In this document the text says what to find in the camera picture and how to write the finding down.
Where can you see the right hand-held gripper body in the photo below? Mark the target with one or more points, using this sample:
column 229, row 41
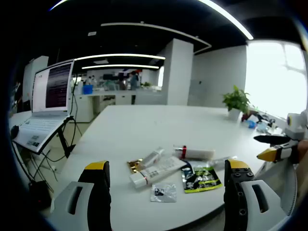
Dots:
column 296, row 130

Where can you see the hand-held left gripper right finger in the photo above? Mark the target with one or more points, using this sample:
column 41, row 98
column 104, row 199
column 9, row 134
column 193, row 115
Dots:
column 234, row 192

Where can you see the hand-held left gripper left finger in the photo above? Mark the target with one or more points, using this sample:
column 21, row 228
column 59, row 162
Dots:
column 98, row 192

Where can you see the green black skincare sachet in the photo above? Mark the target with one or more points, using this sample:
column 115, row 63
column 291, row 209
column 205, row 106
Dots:
column 202, row 180

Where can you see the gold foil skincare sachet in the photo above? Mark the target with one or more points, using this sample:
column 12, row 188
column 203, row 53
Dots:
column 133, row 166

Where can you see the white red-band skincare bottle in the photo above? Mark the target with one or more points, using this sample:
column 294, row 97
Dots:
column 199, row 154

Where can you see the silver skincare sachet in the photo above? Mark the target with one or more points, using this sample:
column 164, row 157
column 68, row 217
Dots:
column 166, row 193

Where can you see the large white skincare tube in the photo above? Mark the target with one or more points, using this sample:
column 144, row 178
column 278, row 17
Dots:
column 163, row 168

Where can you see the person's right hand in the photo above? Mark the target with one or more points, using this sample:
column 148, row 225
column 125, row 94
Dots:
column 303, row 151

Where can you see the blue plastic object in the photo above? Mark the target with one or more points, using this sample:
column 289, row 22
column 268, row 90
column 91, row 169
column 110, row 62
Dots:
column 252, row 124

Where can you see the dark red pot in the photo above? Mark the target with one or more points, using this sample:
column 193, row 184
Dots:
column 245, row 117

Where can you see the potted green plant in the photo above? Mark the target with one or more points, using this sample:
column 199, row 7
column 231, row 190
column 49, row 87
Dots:
column 237, row 101

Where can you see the bright window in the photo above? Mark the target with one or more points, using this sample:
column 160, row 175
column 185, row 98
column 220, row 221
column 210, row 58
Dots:
column 272, row 79

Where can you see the black power box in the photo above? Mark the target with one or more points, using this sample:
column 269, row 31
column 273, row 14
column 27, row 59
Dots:
column 39, row 192

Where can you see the black laptop stand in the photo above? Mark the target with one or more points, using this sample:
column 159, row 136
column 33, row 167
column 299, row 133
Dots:
column 63, row 139

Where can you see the white counter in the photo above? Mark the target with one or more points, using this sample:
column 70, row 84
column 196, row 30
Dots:
column 125, row 97

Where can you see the blue bin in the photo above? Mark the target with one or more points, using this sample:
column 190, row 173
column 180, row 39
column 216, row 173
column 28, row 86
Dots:
column 88, row 90

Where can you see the white laptop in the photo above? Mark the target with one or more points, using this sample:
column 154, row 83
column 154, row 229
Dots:
column 55, row 86

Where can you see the small green counter plant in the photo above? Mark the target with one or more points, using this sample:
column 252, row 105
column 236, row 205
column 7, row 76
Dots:
column 146, row 84

